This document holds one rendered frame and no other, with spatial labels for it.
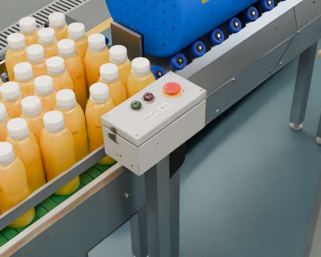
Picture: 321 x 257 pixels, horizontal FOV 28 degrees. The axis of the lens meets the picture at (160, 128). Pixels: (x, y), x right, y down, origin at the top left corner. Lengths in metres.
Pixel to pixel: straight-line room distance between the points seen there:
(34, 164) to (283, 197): 1.48
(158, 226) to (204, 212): 1.04
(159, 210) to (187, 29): 0.43
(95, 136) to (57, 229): 0.21
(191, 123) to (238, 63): 0.51
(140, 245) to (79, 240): 0.84
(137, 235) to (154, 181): 0.85
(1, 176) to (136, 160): 0.26
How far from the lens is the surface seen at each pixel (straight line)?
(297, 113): 2.83
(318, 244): 2.06
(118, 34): 1.60
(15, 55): 1.51
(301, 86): 2.74
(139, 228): 2.19
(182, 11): 1.49
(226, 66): 1.75
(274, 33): 1.91
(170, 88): 1.28
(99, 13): 3.68
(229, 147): 2.78
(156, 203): 1.43
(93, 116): 1.33
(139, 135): 1.19
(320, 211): 1.96
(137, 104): 1.24
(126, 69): 1.43
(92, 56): 1.48
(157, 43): 1.60
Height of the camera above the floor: 1.90
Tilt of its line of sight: 42 degrees down
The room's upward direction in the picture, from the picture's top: 1 degrees counter-clockwise
